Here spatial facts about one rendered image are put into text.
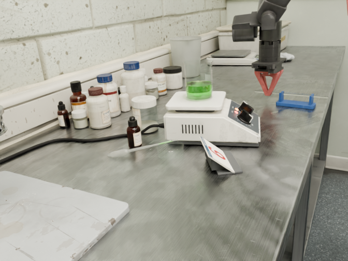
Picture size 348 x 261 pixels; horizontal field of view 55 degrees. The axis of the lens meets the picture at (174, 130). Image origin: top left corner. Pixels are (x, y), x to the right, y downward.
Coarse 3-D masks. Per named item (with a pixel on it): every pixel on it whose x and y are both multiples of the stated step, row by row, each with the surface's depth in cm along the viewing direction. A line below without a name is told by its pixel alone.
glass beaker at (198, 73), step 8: (184, 64) 70; (192, 64) 74; (200, 64) 68; (208, 64) 69; (184, 72) 71; (192, 72) 69; (200, 72) 69; (208, 72) 70; (192, 80) 70; (200, 80) 69; (208, 80) 70; (192, 88) 70; (200, 88) 70; (208, 88) 71; (192, 96) 71; (200, 96) 71; (208, 96) 71
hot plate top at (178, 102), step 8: (176, 96) 76; (184, 96) 76; (216, 96) 74; (224, 96) 74; (168, 104) 71; (176, 104) 70; (184, 104) 70; (192, 104) 70; (200, 104) 69; (208, 104) 69; (216, 104) 69
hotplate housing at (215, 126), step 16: (176, 112) 71; (192, 112) 70; (208, 112) 70; (224, 112) 70; (176, 128) 70; (192, 128) 70; (208, 128) 69; (224, 128) 68; (240, 128) 67; (224, 144) 70; (240, 144) 69; (256, 144) 68
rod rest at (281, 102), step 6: (282, 96) 93; (276, 102) 93; (282, 102) 93; (288, 102) 92; (294, 102) 92; (300, 102) 92; (306, 102) 91; (312, 102) 89; (306, 108) 89; (312, 108) 88
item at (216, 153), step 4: (208, 144) 64; (212, 144) 66; (208, 148) 61; (212, 148) 63; (216, 148) 66; (212, 152) 61; (216, 152) 63; (220, 152) 65; (212, 156) 58; (216, 156) 60; (220, 156) 62; (224, 156) 64; (220, 160) 59; (224, 160) 61; (224, 164) 59; (228, 164) 61
